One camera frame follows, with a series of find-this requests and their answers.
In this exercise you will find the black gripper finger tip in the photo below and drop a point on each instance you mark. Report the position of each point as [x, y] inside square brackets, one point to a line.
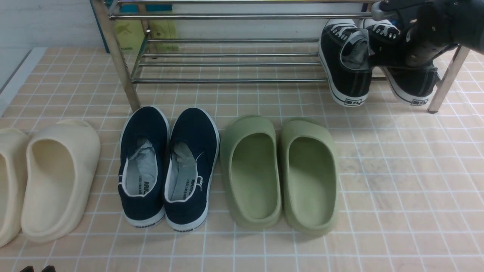
[49, 268]
[28, 269]

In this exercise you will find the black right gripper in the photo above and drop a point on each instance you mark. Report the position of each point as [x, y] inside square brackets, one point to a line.
[423, 31]

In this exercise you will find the black lace-up sneaker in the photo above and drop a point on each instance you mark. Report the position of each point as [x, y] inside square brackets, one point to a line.
[412, 85]
[344, 52]

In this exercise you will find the navy canvas shoe left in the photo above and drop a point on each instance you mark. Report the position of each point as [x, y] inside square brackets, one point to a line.
[143, 166]

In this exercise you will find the navy canvas shoe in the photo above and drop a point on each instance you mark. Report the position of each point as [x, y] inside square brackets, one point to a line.
[192, 154]
[143, 166]

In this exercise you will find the navy canvas shoe right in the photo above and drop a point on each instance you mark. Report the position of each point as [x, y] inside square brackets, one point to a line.
[192, 154]

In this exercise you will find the metal shoe rack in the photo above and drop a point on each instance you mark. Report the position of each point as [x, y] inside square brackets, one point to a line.
[244, 33]

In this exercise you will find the cream foam slipper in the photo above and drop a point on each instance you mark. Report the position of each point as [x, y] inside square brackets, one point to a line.
[61, 161]

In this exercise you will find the cream slipper far left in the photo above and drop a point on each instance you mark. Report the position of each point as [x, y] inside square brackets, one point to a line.
[13, 177]

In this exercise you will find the green foam slipper right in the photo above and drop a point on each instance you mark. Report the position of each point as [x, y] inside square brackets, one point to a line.
[308, 162]

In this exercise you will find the green foam slipper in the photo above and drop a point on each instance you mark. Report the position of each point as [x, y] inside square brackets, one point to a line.
[308, 162]
[250, 172]

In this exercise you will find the green foam slipper left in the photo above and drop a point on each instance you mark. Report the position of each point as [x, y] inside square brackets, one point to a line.
[250, 172]

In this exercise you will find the teal yellow box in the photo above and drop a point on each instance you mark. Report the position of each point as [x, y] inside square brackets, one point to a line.
[130, 33]

